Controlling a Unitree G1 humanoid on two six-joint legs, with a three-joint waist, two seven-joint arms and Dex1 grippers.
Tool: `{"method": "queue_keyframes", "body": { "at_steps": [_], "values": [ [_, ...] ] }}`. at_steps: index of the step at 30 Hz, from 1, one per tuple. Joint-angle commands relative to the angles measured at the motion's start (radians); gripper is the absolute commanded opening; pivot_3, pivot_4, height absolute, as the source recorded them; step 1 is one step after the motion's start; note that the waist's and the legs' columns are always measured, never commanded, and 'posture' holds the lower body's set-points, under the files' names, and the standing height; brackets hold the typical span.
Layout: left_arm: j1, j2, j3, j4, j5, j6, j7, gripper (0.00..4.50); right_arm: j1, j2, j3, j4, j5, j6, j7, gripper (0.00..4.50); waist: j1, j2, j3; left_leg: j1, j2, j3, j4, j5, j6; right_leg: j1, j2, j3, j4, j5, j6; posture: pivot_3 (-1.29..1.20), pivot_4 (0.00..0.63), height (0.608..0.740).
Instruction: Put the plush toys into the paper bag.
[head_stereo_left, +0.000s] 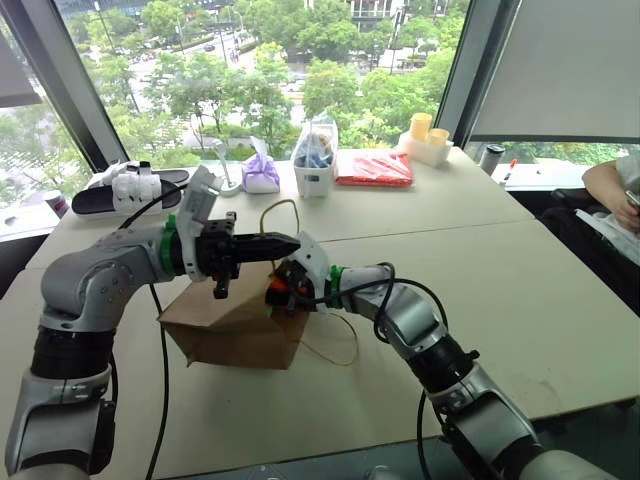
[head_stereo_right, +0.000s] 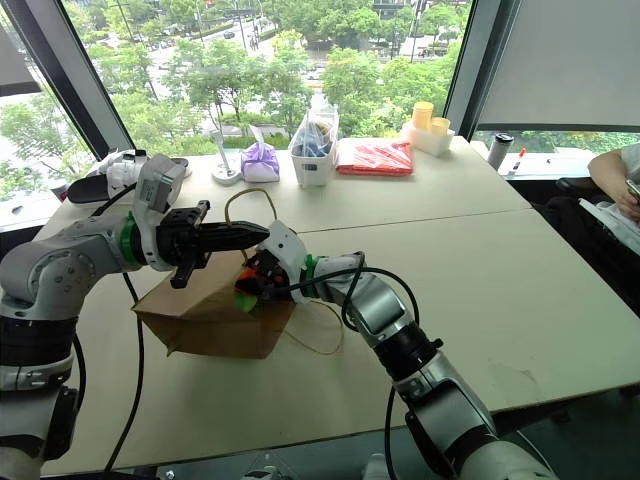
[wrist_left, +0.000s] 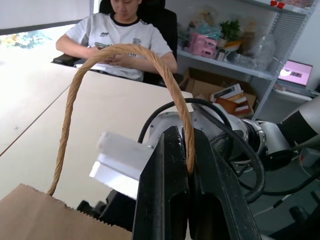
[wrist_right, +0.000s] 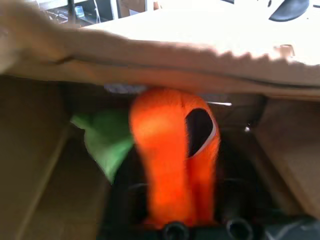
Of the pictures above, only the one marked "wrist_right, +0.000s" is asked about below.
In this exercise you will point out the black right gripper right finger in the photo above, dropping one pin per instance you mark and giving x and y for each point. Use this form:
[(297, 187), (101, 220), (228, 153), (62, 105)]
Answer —
[(237, 190)]

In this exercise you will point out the black rounded chair base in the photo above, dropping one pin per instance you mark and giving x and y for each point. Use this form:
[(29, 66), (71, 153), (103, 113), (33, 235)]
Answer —
[(287, 11)]

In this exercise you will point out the brown cardboard box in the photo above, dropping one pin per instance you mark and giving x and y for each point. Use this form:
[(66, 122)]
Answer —
[(131, 7), (160, 72)]

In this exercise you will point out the small blue cup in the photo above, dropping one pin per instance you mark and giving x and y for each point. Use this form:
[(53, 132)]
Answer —
[(79, 11)]

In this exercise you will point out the orange carrot plush toy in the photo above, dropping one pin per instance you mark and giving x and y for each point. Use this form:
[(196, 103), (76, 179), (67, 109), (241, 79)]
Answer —
[(162, 140)]

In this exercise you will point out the black metal pole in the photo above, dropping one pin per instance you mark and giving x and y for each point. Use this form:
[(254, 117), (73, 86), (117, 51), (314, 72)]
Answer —
[(72, 10)]

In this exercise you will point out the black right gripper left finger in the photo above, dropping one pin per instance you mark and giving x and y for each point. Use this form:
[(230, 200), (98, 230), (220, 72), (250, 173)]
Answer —
[(130, 190)]

